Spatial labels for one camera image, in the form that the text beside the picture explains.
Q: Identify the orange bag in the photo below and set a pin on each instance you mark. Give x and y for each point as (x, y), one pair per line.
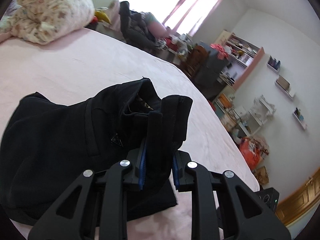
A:
(250, 150)

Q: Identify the pink curtain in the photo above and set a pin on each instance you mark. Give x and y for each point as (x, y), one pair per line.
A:
(188, 15)

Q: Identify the dark clothes pile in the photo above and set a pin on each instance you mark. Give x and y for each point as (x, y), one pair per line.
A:
(135, 31)

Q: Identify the white small rack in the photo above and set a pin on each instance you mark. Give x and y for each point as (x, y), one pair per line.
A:
(252, 121)

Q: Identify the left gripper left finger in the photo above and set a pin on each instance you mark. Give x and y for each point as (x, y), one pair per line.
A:
(94, 200)

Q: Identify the pink bed sheet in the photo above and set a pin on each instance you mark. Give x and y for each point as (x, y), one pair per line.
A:
(77, 66)

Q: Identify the black pants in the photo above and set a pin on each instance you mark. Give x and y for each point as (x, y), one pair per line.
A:
(46, 146)

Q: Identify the dark wooden chair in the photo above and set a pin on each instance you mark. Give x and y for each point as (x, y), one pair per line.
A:
(195, 60)

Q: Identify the pink bookshelf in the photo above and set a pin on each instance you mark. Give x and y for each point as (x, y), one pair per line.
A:
(243, 57)

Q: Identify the yellow plush toy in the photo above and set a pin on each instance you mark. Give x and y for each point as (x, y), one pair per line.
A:
(102, 17)

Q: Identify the white wall shelf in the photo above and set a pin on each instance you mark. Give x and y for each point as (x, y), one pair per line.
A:
(274, 65)

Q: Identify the rolled floral quilt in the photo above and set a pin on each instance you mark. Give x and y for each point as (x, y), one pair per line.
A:
(44, 21)

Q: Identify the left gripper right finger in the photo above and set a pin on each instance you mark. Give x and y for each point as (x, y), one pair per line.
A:
(224, 196)

